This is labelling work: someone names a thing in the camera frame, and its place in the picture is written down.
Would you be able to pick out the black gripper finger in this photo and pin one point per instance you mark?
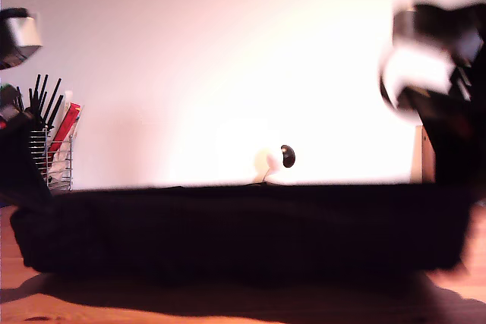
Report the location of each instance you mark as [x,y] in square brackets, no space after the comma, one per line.
[459,149]
[23,164]

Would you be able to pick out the black shorts with white hem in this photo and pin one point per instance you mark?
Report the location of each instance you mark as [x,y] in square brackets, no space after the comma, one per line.
[247,233]

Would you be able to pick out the wooden chair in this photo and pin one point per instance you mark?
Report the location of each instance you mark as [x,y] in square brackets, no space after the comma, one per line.
[429,168]

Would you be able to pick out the red paper packet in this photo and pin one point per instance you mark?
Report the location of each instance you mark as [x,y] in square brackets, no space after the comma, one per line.
[68,121]

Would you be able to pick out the black chopstick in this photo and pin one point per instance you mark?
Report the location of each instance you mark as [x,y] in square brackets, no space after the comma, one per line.
[43,89]
[36,89]
[55,111]
[52,100]

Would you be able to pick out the white paper sleeve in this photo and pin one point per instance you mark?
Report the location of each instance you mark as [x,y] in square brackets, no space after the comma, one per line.
[69,98]

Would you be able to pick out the white round webcam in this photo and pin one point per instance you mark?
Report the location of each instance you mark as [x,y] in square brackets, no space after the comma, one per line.
[288,156]

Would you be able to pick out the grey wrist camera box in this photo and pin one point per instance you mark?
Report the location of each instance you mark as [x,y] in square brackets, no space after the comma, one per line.
[24,32]
[408,24]

